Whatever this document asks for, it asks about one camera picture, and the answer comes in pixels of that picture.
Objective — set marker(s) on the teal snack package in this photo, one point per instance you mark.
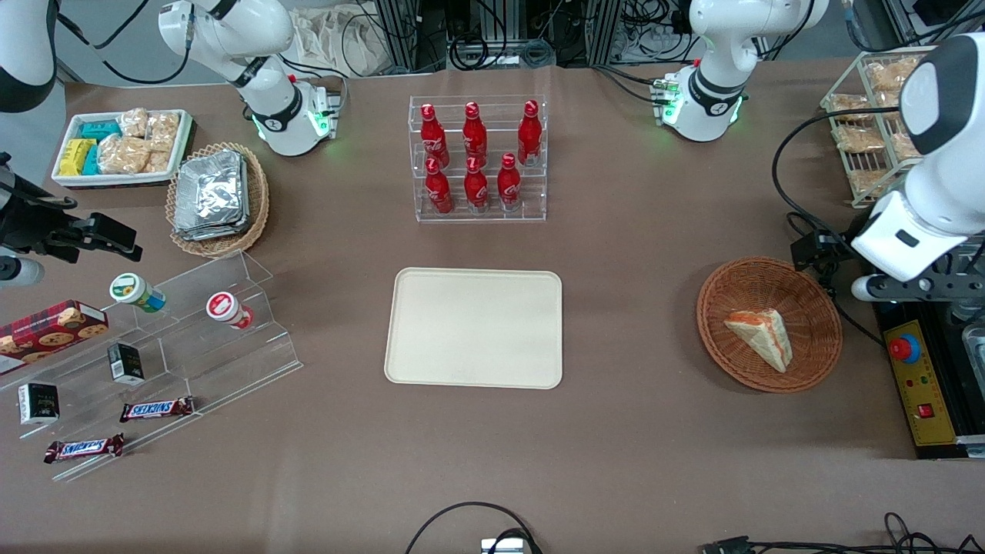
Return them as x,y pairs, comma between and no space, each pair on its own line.
91,160
100,130

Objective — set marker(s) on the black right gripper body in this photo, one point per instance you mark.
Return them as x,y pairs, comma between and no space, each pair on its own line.
29,223

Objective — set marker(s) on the brown Snickers bar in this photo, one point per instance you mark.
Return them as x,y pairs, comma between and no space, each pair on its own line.
83,448
156,409

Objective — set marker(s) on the clear acrylic bottle rack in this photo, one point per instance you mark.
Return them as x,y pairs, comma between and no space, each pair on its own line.
492,217

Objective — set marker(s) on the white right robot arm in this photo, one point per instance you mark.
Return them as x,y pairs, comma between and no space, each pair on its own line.
231,35

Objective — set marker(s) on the green lid yogurt cup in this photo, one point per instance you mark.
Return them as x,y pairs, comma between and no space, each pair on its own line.
135,291

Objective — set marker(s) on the silver foil container stack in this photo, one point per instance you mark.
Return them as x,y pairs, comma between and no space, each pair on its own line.
209,196

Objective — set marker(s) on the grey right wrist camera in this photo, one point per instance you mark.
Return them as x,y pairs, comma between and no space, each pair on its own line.
19,271

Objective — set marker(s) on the clear bag of bread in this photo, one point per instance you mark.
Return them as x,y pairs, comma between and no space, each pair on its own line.
859,138
891,75
869,183
849,104
904,148
886,99

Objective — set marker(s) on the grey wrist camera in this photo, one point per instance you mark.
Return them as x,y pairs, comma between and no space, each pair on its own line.
19,271
864,288

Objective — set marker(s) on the yellow emergency stop box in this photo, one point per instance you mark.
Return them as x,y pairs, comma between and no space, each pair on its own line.
923,385

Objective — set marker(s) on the yellow snack package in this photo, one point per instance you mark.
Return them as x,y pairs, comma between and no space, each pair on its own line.
75,158

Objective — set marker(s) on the beige plastic tray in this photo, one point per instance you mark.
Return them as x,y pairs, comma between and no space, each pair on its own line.
473,327

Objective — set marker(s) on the clear bag of crackers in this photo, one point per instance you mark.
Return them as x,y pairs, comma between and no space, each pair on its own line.
133,123
123,156
159,161
163,131

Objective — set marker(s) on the aluminium frame post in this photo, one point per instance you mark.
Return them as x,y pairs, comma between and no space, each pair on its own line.
400,35
604,31

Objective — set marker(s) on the oval light wicker basket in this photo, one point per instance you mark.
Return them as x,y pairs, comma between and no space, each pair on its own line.
258,200

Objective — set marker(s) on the clear acrylic step stand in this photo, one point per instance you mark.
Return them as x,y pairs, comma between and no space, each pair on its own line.
231,362

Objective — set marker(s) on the beige cloth bag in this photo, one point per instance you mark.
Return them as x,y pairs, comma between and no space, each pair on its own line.
338,42

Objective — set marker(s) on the black box with white side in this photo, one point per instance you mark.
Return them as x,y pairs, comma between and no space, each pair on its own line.
38,404

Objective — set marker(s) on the white rectangular snack bin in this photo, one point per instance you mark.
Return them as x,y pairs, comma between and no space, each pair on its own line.
115,180

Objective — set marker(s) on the clear plastic container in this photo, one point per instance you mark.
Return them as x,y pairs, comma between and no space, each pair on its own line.
976,354

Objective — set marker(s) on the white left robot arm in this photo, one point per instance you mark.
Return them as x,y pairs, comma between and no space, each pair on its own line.
719,46

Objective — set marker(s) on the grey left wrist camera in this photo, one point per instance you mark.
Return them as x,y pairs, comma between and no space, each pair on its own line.
864,288

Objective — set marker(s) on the triangular sandwich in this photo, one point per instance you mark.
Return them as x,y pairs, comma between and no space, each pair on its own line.
762,337

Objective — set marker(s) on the red lid yogurt cup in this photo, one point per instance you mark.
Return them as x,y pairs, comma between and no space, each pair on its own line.
227,309

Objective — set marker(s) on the round brown wicker basket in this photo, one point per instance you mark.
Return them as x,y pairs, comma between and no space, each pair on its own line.
723,308

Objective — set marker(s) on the small black barcode box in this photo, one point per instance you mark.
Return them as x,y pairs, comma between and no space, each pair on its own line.
125,364

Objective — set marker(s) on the small silver device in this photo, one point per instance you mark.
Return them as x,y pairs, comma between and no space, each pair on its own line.
504,547

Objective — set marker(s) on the red plaid cookie box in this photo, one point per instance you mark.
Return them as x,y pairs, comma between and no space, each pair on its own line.
46,331

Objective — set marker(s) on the red cola bottle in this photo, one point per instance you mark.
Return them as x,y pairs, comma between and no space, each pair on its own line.
476,188
509,186
529,137
439,192
433,138
475,135

